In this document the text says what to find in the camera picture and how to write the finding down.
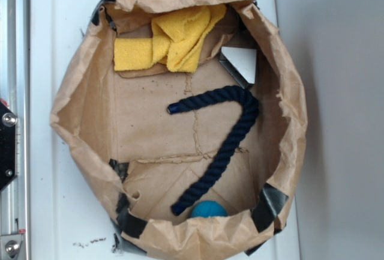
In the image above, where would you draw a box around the dark blue rope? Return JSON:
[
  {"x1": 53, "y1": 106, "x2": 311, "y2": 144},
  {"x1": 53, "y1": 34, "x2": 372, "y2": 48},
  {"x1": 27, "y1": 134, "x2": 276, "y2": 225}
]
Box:
[{"x1": 166, "y1": 85, "x2": 260, "y2": 216}]

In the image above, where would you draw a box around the brown paper bag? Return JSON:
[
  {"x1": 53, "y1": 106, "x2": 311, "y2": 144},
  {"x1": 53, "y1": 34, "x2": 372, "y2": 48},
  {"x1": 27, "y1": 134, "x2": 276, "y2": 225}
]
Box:
[{"x1": 50, "y1": 0, "x2": 308, "y2": 259}]

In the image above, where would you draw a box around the shiny metal triangular block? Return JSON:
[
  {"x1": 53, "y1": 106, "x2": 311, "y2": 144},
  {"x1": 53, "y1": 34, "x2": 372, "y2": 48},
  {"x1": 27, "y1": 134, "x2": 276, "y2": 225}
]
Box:
[{"x1": 219, "y1": 47, "x2": 257, "y2": 89}]

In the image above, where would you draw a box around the yellow microfiber cloth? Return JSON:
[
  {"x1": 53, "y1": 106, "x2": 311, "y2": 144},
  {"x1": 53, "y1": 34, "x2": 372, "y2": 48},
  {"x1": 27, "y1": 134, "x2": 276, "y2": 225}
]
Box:
[{"x1": 114, "y1": 4, "x2": 226, "y2": 73}]

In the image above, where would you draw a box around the teal blue ball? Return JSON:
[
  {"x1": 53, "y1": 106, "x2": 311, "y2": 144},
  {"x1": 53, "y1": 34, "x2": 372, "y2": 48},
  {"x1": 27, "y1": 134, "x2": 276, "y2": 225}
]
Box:
[{"x1": 190, "y1": 201, "x2": 227, "y2": 218}]

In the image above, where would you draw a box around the white plastic tray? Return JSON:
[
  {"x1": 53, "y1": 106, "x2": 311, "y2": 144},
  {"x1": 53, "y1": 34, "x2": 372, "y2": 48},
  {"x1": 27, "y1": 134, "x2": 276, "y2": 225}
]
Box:
[{"x1": 29, "y1": 0, "x2": 299, "y2": 259}]

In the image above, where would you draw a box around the black mounting bracket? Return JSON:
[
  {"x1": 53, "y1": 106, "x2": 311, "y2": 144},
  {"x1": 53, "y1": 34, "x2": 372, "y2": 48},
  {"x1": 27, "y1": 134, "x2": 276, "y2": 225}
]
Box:
[{"x1": 0, "y1": 98, "x2": 18, "y2": 192}]

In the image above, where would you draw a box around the aluminium frame rail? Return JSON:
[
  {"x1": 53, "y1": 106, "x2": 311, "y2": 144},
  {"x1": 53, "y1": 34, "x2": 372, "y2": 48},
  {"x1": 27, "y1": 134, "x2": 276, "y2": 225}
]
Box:
[{"x1": 1, "y1": 0, "x2": 31, "y2": 259}]

